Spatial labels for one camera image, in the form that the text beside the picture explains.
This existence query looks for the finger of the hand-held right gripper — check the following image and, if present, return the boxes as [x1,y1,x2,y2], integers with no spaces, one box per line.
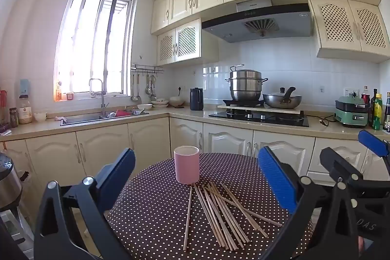
[319,147,367,188]
[358,130,390,159]

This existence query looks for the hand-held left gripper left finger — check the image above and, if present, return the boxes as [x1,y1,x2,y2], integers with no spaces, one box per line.
[33,148,136,260]

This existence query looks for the dark sauce bottle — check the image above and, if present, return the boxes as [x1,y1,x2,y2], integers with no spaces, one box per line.
[383,92,390,130]

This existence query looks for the cream lower cabinets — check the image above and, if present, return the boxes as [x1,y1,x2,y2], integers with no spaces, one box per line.
[0,117,390,227]

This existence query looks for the brown polka dot tablecloth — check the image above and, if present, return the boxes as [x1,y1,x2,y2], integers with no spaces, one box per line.
[107,153,314,260]

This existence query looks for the black gas stove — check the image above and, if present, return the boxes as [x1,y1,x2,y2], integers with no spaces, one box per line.
[209,111,310,128]

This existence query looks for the pile of wooden chopsticks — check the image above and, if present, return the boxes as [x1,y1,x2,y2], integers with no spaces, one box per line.
[183,182,284,251]

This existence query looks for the large cream lattice cabinet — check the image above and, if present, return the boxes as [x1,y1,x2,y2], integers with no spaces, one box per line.
[307,0,390,63]

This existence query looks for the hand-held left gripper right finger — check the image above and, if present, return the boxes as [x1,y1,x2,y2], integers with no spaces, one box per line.
[257,146,359,260]

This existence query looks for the hanging metal strainer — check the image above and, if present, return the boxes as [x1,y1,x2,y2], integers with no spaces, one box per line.
[145,74,157,101]

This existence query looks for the black power cable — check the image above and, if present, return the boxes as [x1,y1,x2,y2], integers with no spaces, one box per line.
[317,116,336,127]

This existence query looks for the steel wok with lid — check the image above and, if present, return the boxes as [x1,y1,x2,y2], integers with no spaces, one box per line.
[263,87,303,110]

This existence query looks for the window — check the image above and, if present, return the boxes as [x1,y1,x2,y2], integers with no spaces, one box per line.
[54,0,135,101]

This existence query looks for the green yellow bottle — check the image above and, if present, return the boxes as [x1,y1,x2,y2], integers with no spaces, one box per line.
[372,93,383,130]

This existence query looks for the metal utensil rail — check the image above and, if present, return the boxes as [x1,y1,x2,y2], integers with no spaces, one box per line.
[131,64,164,75]

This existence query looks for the dark glass bottle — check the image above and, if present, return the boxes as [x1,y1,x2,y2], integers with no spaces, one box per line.
[369,89,378,126]

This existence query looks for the wooden board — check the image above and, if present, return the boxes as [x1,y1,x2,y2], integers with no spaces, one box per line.
[217,104,304,117]

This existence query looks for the pink cup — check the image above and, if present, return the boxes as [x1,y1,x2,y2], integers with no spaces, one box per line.
[174,146,201,185]

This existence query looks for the small cream lattice cabinet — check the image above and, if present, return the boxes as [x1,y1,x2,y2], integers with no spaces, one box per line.
[157,18,219,67]

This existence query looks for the beige jar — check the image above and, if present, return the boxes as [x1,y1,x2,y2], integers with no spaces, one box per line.
[18,95,33,125]

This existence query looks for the silver rice cooker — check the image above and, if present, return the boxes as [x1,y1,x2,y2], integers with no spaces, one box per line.
[0,152,24,212]

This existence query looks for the steel faucet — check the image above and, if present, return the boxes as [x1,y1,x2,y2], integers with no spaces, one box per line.
[89,78,109,118]

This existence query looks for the grey range hood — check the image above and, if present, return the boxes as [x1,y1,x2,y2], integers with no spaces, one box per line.
[201,0,314,44]

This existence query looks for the steel sink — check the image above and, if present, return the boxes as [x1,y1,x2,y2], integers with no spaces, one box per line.
[60,109,150,126]

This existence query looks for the steel steamer pot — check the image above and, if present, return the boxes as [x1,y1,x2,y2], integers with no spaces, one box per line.
[225,64,269,102]

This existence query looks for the green multi cooker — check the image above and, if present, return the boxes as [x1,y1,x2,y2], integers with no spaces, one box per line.
[333,96,371,128]

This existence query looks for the black kettle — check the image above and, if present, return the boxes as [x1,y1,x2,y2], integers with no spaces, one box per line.
[189,87,204,111]

